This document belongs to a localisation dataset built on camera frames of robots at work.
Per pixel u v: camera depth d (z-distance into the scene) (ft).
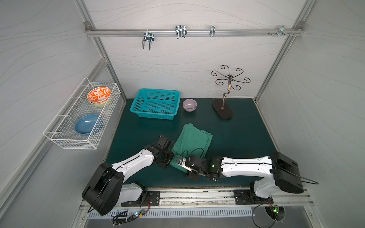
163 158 2.36
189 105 3.67
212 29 2.37
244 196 2.46
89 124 2.14
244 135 3.26
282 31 2.51
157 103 3.88
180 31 2.51
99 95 2.43
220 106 3.67
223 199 2.41
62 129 1.91
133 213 2.29
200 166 1.91
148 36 2.57
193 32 2.54
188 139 3.05
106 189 1.35
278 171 1.37
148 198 2.38
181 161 2.19
